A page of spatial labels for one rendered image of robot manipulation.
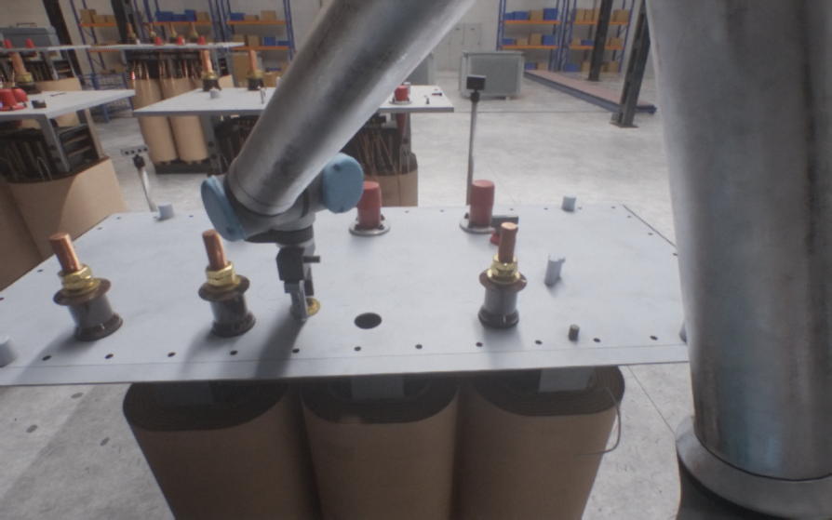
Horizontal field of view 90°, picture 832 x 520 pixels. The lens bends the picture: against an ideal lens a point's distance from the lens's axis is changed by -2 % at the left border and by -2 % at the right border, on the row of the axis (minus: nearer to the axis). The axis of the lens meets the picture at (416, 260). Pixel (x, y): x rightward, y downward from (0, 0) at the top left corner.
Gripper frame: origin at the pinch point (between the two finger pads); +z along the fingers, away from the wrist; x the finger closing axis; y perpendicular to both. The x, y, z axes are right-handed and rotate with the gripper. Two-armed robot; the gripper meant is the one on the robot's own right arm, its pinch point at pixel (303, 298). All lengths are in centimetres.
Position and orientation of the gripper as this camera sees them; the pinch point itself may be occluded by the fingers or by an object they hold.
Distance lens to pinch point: 93.0
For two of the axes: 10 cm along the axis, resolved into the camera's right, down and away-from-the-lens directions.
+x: -0.5, -4.8, 8.7
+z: 0.0, 8.8, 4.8
